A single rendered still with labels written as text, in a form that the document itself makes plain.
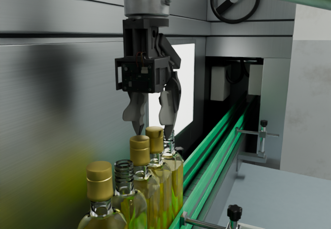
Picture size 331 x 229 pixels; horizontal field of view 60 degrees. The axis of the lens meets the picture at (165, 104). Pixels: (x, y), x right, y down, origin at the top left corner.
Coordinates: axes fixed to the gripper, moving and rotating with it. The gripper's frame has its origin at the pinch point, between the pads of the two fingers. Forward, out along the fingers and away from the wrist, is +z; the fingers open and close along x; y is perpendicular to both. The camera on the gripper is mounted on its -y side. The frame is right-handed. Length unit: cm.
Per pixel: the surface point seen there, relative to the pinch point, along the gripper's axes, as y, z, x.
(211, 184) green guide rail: -28.9, 25.1, 4.8
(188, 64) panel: -56, -7, -11
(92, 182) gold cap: 19.1, 1.4, -0.1
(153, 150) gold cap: 1.6, 3.4, 0.5
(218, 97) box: -100, 14, -8
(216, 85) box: -100, 8, -10
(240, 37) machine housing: -88, -17, 3
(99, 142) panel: 1.1, 3.7, -11.8
